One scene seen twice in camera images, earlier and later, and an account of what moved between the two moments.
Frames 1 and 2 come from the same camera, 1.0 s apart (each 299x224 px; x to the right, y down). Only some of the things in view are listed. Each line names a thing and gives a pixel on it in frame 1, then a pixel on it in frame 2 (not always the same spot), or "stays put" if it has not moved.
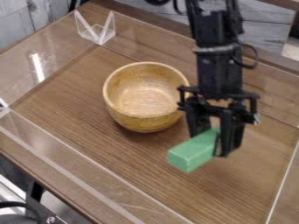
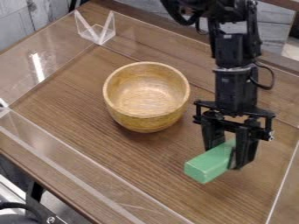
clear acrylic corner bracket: [96, 33] stays put
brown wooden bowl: [141, 95] stays put
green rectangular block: [193, 150] to [209, 164]
